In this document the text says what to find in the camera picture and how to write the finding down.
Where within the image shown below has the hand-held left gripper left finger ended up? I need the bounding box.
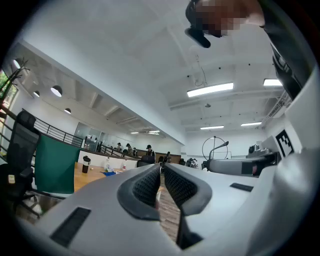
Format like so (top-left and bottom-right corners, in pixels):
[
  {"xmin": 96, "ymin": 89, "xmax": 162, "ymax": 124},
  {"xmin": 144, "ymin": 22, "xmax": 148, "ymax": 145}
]
[{"xmin": 22, "ymin": 163, "xmax": 186, "ymax": 256}]

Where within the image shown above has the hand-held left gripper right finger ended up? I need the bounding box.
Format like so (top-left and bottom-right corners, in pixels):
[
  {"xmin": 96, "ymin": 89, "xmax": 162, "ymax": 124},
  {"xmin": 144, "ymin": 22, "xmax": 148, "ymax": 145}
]
[{"xmin": 163, "ymin": 163, "xmax": 260, "ymax": 251}]

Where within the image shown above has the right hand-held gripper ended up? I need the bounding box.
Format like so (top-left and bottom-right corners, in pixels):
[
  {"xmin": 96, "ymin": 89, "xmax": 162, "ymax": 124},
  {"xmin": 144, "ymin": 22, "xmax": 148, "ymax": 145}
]
[{"xmin": 202, "ymin": 127, "xmax": 302, "ymax": 178}]

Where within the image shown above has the black and white tumbler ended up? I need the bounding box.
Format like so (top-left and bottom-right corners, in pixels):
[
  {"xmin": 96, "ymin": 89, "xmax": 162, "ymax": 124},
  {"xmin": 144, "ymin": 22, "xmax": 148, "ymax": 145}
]
[{"xmin": 81, "ymin": 155, "xmax": 92, "ymax": 174}]

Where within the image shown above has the green partition panel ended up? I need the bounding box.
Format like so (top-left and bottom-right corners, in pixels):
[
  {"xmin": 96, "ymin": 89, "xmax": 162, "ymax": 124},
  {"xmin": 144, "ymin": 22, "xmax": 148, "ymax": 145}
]
[{"xmin": 34, "ymin": 134, "xmax": 81, "ymax": 195}]

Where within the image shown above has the black padded office chair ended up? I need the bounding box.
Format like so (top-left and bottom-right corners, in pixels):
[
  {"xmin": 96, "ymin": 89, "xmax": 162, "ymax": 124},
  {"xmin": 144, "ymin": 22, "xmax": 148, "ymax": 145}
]
[{"xmin": 136, "ymin": 154, "xmax": 156, "ymax": 168}]

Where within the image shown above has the black metal railing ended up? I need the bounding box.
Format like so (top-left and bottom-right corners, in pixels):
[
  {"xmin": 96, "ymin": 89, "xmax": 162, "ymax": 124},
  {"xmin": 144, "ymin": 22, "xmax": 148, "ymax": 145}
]
[{"xmin": 21, "ymin": 108, "xmax": 141, "ymax": 161}]

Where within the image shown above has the black mesh office chair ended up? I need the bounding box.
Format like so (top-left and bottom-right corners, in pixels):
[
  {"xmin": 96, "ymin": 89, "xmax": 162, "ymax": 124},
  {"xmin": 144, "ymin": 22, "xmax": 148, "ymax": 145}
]
[{"xmin": 0, "ymin": 109, "xmax": 42, "ymax": 220}]

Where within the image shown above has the person's black shirt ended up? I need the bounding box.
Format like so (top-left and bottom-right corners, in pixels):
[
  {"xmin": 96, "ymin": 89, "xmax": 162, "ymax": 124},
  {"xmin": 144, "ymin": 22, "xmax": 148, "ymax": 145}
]
[{"xmin": 258, "ymin": 0, "xmax": 316, "ymax": 101}]

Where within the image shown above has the person's head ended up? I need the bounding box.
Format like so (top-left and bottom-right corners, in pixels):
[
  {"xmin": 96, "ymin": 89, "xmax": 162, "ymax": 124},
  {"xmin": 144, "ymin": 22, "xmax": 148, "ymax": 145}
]
[{"xmin": 199, "ymin": 0, "xmax": 266, "ymax": 38}]

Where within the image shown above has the window with green view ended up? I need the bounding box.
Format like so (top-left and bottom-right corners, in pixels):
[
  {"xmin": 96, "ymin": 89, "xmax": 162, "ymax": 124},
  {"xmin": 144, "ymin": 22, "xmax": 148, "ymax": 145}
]
[{"xmin": 0, "ymin": 69, "xmax": 19, "ymax": 106}]

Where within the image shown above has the black coat rack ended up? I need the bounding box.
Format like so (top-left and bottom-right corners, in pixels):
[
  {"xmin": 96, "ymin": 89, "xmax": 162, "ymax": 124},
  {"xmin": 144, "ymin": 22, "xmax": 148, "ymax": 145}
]
[{"xmin": 0, "ymin": 57, "xmax": 31, "ymax": 92}]

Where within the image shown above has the white ceiling cable tray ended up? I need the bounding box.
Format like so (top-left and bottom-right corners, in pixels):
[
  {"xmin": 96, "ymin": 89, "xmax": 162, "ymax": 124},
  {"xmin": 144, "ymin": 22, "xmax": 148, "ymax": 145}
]
[{"xmin": 262, "ymin": 90, "xmax": 293, "ymax": 126}]

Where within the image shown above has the black head-mounted camera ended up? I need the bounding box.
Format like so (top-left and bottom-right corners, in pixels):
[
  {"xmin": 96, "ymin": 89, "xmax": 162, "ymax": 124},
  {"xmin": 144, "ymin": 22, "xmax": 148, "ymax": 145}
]
[{"xmin": 184, "ymin": 0, "xmax": 212, "ymax": 49}]

